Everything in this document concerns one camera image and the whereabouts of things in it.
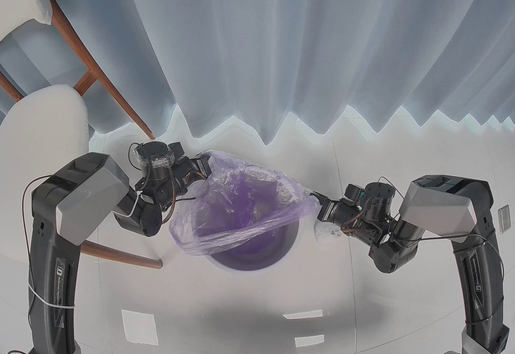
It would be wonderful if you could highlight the white cushioned wooden chair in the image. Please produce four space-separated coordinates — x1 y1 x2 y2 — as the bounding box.
0 0 163 270

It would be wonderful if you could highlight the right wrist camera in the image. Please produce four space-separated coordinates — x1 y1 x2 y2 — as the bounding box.
344 183 365 207

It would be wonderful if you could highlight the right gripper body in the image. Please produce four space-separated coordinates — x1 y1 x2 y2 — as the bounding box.
315 195 347 225

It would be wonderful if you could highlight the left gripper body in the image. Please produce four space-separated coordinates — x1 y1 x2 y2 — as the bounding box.
183 155 214 184

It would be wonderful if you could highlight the crumpled white paper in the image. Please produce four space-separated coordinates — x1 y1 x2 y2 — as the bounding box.
314 221 343 247

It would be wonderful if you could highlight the white trash bin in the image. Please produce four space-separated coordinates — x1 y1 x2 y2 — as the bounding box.
207 220 301 275

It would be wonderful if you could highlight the pale blue curtain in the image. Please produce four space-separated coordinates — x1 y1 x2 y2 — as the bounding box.
0 0 515 146

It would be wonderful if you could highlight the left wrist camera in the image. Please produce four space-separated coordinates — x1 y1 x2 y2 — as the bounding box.
167 141 186 162

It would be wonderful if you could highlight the black cable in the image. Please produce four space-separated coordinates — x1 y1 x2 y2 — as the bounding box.
392 212 507 325
22 175 57 232

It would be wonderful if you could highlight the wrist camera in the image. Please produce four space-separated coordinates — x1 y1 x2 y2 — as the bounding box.
167 141 186 162
344 183 365 207

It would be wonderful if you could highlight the purple plastic bag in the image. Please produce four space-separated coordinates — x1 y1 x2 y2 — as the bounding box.
169 149 323 257

